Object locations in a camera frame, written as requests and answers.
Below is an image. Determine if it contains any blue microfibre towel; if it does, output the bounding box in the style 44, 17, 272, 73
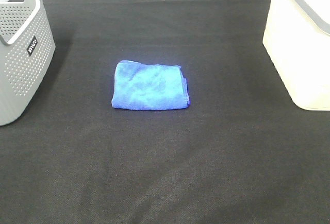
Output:
111, 60, 190, 111

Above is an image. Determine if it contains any white plastic storage bin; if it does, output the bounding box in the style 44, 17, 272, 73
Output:
262, 0, 329, 111

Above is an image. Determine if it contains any black table cloth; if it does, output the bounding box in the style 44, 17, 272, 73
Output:
1, 0, 329, 223

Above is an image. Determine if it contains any grey perforated plastic basket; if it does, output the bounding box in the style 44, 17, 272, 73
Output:
1, 0, 56, 126

